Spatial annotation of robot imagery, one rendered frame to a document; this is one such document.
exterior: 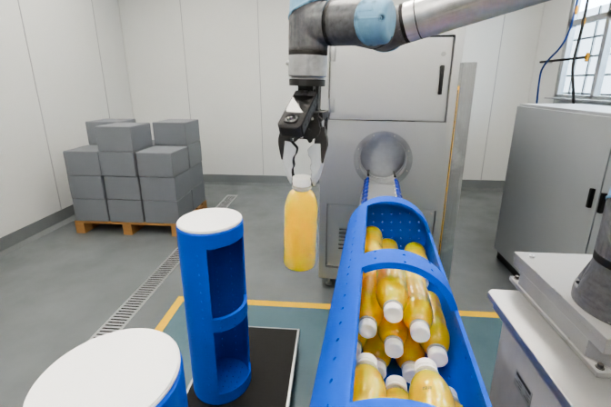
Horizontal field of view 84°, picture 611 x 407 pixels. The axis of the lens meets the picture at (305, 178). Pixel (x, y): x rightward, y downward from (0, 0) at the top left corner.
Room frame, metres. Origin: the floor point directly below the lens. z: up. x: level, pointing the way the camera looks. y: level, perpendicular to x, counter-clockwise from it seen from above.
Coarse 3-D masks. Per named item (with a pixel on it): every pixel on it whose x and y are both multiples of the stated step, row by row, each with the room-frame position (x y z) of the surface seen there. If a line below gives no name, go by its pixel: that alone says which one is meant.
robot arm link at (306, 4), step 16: (304, 0) 0.65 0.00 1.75; (320, 0) 0.66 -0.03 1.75; (288, 16) 0.68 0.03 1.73; (304, 16) 0.65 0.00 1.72; (320, 16) 0.64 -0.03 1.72; (304, 32) 0.65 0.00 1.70; (320, 32) 0.64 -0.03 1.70; (288, 48) 0.68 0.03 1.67; (304, 48) 0.65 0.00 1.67; (320, 48) 0.66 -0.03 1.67
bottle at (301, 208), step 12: (300, 192) 0.66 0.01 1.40; (312, 192) 0.67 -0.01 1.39; (288, 204) 0.65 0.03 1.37; (300, 204) 0.64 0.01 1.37; (312, 204) 0.65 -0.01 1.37; (288, 216) 0.65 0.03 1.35; (300, 216) 0.64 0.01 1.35; (312, 216) 0.65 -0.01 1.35; (288, 228) 0.65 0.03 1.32; (300, 228) 0.64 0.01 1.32; (312, 228) 0.65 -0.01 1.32; (288, 240) 0.65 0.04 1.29; (300, 240) 0.64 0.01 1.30; (312, 240) 0.65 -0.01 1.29; (288, 252) 0.65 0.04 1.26; (300, 252) 0.64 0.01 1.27; (312, 252) 0.65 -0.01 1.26; (288, 264) 0.65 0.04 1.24; (300, 264) 0.64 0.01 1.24; (312, 264) 0.65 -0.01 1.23
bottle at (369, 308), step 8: (368, 272) 0.78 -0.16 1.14; (368, 280) 0.74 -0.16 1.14; (368, 288) 0.71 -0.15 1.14; (368, 296) 0.68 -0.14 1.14; (360, 304) 0.66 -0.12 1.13; (368, 304) 0.65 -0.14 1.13; (376, 304) 0.66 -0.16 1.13; (360, 312) 0.64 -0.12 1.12; (368, 312) 0.64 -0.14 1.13; (376, 312) 0.64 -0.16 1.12; (360, 320) 0.63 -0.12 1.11; (376, 320) 0.63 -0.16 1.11
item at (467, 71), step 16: (464, 64) 1.57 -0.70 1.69; (464, 80) 1.57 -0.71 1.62; (464, 96) 1.57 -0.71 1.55; (464, 112) 1.57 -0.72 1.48; (464, 128) 1.56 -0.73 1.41; (464, 144) 1.56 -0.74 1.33; (464, 160) 1.56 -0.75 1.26; (448, 176) 1.58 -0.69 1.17; (448, 192) 1.57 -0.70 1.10; (448, 208) 1.57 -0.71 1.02; (448, 224) 1.57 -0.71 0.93; (448, 240) 1.57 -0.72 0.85; (448, 256) 1.56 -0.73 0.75; (448, 272) 1.56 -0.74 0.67
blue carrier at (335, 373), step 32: (352, 224) 1.01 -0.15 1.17; (384, 224) 1.11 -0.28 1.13; (416, 224) 1.09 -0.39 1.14; (352, 256) 0.76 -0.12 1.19; (384, 256) 0.69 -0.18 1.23; (416, 256) 0.70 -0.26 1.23; (352, 288) 0.61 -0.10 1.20; (448, 288) 0.65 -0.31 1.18; (352, 320) 0.51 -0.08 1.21; (448, 320) 0.68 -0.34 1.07; (352, 352) 0.43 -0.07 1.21; (448, 352) 0.62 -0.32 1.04; (320, 384) 0.42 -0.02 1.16; (352, 384) 0.37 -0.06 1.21; (448, 384) 0.55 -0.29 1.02; (480, 384) 0.45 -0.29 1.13
